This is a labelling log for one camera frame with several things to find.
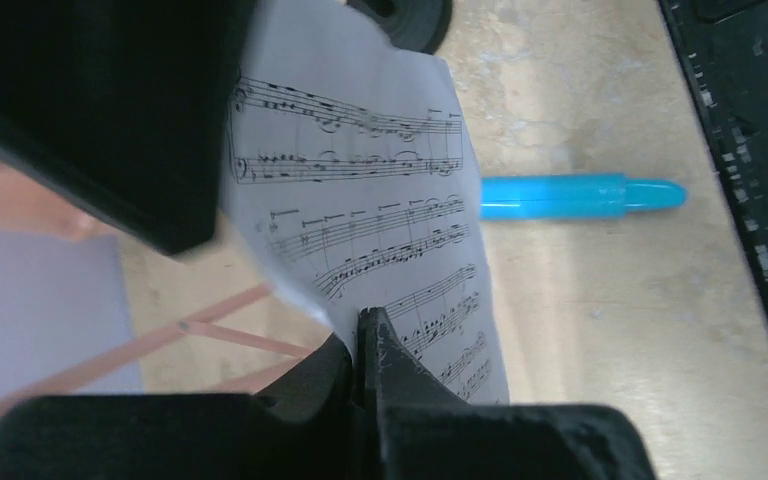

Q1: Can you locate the blue toy microphone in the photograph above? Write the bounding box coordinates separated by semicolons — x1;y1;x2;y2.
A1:
480;173;687;220

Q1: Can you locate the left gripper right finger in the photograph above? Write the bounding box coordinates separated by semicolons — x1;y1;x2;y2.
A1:
356;308;656;479

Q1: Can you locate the pink perforated music stand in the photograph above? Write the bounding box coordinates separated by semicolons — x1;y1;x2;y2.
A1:
0;165;313;418

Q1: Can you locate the black round microphone stand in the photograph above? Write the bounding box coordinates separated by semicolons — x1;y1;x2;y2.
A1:
346;0;454;55

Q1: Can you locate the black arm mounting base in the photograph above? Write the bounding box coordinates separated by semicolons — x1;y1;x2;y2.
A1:
660;1;768;324

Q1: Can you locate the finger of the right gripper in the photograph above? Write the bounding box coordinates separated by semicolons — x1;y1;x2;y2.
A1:
0;1;257;256

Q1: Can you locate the white paper sheet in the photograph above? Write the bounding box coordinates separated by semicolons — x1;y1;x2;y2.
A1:
221;1;509;404

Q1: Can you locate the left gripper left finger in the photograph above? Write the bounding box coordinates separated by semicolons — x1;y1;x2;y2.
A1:
0;338;365;479

